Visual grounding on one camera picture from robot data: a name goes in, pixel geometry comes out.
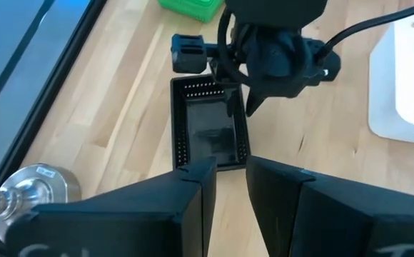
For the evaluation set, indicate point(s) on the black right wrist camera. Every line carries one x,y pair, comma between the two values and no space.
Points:
189,53

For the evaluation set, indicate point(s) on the black perforated plastic basket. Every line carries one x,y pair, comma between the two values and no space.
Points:
210,128

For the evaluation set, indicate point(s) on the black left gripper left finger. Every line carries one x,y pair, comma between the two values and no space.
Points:
128,221

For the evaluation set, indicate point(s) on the green perforated plastic basket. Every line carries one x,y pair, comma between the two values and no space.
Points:
189,10

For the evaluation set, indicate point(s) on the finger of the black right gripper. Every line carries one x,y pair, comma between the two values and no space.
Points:
254,103
233,101

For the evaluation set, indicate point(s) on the black aluminium frame rail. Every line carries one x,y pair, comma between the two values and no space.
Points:
50,93

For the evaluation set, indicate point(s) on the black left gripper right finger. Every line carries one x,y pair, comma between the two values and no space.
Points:
335,217

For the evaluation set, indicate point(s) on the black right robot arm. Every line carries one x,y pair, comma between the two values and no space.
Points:
275,12

